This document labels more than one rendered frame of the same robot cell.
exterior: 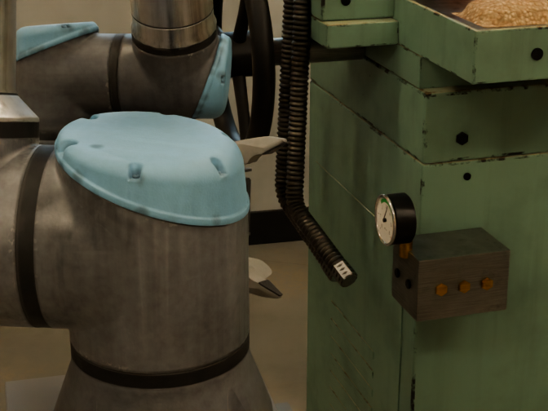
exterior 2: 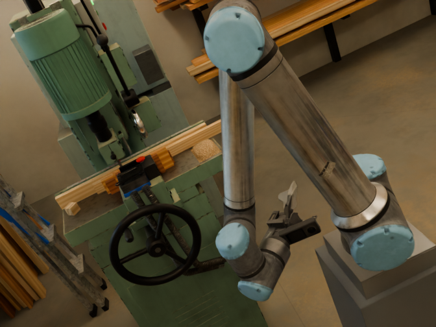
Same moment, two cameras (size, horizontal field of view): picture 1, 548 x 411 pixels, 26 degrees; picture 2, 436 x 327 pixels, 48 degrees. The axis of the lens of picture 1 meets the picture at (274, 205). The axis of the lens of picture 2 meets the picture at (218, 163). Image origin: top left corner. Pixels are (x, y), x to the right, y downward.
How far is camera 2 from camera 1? 1.70 m
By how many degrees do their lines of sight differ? 73
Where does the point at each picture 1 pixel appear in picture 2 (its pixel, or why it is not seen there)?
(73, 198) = (382, 179)
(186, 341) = not seen: hidden behind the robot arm
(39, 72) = (252, 242)
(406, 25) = (180, 184)
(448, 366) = not seen: hidden behind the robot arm
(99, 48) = (244, 222)
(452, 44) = (214, 165)
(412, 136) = (202, 209)
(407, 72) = (188, 196)
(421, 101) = (202, 196)
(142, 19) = (251, 196)
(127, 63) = (250, 217)
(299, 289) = not seen: outside the picture
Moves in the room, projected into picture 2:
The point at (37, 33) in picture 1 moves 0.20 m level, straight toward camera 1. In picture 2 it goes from (244, 232) to (315, 200)
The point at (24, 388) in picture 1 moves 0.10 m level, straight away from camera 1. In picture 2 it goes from (363, 275) to (331, 291)
